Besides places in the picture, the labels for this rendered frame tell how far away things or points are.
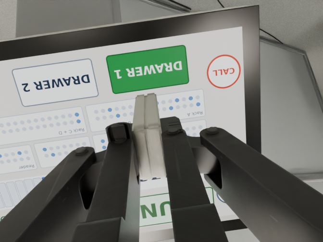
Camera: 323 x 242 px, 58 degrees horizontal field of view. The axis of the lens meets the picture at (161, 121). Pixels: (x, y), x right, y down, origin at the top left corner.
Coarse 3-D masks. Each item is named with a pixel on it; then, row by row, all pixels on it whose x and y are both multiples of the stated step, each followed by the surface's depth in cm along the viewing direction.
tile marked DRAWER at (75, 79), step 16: (48, 64) 34; (64, 64) 34; (80, 64) 34; (16, 80) 34; (32, 80) 34; (48, 80) 34; (64, 80) 34; (80, 80) 34; (96, 80) 34; (32, 96) 35; (48, 96) 35; (64, 96) 35; (80, 96) 35; (96, 96) 35
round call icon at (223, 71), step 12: (204, 60) 34; (216, 60) 34; (228, 60) 34; (240, 60) 35; (216, 72) 35; (228, 72) 35; (240, 72) 35; (216, 84) 35; (228, 84) 35; (240, 84) 36
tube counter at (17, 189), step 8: (40, 176) 39; (0, 184) 39; (8, 184) 39; (16, 184) 39; (24, 184) 39; (32, 184) 39; (0, 192) 39; (8, 192) 39; (16, 192) 39; (24, 192) 39; (0, 200) 40; (8, 200) 40; (16, 200) 40; (0, 208) 40; (8, 208) 40
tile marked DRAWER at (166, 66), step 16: (160, 48) 34; (176, 48) 34; (112, 64) 34; (128, 64) 34; (144, 64) 34; (160, 64) 34; (176, 64) 34; (112, 80) 35; (128, 80) 35; (144, 80) 35; (160, 80) 35; (176, 80) 35
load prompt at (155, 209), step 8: (208, 192) 41; (144, 200) 41; (152, 200) 41; (160, 200) 41; (168, 200) 41; (144, 208) 41; (152, 208) 41; (160, 208) 41; (168, 208) 41; (144, 216) 42; (152, 216) 42; (160, 216) 42; (168, 216) 42; (144, 224) 42; (152, 224) 42
